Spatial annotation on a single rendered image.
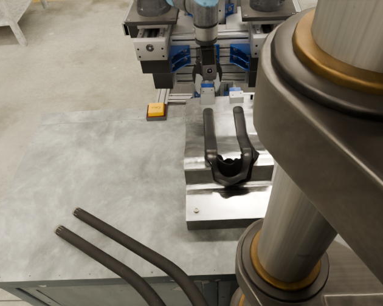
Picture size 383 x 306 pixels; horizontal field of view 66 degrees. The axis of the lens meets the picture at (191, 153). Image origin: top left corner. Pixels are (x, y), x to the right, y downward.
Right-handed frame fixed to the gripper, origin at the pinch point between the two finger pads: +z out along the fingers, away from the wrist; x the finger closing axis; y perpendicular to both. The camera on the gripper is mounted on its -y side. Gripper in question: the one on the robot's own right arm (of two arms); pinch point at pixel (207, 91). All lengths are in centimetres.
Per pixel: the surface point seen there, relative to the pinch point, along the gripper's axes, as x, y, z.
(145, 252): 18, -58, 4
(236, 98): -10.3, -2.1, 2.3
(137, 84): 60, 137, 91
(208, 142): 0.7, -21.3, 4.8
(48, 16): 189, 292, 89
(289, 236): -4, -78, -44
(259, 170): -13.4, -35.2, 2.9
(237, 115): -10.2, -7.7, 5.3
